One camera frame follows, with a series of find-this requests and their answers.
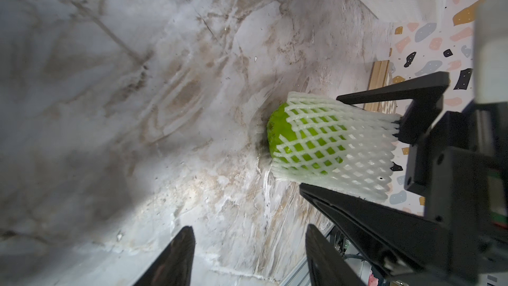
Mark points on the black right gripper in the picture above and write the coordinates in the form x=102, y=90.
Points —
x=459, y=166

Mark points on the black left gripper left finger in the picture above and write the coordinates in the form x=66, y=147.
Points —
x=174, y=264

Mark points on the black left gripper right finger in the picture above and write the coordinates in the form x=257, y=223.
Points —
x=325, y=265

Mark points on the white foam net sleeve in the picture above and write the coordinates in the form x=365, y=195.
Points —
x=370, y=144

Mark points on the green custard apple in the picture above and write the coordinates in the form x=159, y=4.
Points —
x=306, y=139

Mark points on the wooden chessboard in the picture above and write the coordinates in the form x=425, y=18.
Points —
x=380, y=77

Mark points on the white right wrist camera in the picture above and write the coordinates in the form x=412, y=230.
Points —
x=490, y=52

